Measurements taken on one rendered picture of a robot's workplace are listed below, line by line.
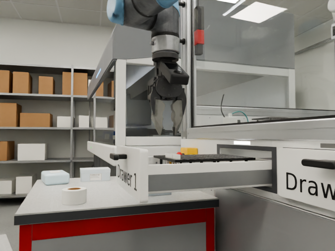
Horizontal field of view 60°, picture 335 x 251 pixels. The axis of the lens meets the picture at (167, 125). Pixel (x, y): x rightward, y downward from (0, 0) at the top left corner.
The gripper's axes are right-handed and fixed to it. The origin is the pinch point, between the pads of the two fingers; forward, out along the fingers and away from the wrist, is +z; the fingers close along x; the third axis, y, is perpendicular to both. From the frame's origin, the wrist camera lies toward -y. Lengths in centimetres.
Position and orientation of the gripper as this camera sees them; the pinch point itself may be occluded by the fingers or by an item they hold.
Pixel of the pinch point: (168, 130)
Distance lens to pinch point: 75.1
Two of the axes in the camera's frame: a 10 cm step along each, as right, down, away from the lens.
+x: -9.4, -0.1, -3.4
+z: 0.0, 10.0, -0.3
